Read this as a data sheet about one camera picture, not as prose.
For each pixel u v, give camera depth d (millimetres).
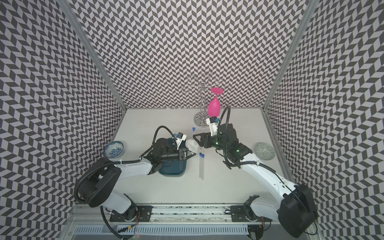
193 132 806
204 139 655
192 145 788
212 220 722
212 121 667
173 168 734
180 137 770
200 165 892
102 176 497
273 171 468
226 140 563
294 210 386
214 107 887
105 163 474
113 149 937
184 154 750
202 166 886
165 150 694
